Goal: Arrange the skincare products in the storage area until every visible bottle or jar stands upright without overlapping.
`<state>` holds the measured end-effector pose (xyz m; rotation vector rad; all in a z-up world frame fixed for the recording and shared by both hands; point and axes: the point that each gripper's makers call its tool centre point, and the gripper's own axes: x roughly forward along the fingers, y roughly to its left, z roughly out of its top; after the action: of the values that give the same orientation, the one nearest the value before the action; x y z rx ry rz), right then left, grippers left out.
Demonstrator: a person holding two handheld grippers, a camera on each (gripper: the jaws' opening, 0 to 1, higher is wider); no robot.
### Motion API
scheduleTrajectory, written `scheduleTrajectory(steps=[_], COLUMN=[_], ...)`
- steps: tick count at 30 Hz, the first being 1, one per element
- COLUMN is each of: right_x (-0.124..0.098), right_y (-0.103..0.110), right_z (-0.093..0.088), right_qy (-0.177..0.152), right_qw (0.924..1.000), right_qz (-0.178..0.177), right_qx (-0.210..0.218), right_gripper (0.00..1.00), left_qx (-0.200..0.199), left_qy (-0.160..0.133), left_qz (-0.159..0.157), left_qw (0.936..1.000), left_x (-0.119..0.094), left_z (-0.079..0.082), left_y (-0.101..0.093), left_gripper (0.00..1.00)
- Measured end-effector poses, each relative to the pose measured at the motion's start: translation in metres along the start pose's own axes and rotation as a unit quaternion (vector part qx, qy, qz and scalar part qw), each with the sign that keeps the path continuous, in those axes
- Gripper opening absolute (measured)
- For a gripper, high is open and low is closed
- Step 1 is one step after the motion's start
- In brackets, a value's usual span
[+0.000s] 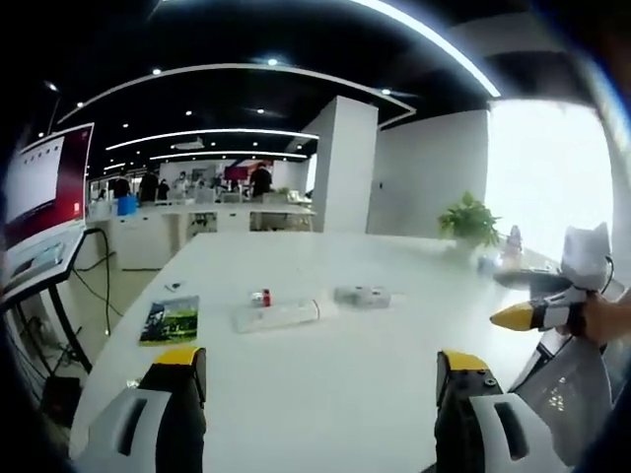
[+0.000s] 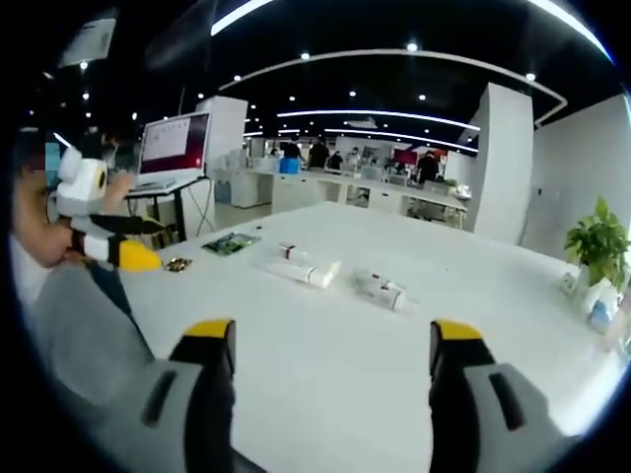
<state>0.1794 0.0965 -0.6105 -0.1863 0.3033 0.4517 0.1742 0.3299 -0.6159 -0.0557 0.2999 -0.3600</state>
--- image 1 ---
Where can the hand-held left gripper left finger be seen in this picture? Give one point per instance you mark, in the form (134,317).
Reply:
(148,419)

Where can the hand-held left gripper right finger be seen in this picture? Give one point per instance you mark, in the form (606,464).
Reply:
(473,424)

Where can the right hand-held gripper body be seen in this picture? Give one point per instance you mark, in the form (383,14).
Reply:
(586,256)

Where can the small red skincare bottle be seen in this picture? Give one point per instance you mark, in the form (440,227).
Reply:
(266,297)

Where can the person's right hand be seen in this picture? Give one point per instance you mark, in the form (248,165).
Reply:
(611,317)

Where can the black round tray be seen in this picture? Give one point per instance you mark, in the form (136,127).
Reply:
(532,280)

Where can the small grey figurine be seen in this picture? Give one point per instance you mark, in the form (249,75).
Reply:
(512,246)

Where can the silver plastic bag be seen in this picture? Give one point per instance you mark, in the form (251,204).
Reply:
(577,394)

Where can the green picture booklet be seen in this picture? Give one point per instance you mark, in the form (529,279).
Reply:
(170,321)

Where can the green potted plant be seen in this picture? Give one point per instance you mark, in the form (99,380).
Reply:
(468,219)

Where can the small dark flat item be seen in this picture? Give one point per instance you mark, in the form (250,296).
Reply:
(175,285)

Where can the long white office desk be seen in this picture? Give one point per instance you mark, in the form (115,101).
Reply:
(162,231)

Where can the white keyboard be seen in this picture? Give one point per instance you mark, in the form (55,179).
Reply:
(37,258)

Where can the blue box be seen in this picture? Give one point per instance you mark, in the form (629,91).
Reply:
(127,207)

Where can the large computer monitor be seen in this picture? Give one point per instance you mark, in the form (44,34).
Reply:
(44,172)

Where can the ceiling projector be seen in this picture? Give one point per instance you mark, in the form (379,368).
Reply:
(189,144)

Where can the black frame monitor stand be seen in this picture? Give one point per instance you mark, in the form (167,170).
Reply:
(59,276)

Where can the red wall screen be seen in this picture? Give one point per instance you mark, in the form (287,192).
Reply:
(235,172)

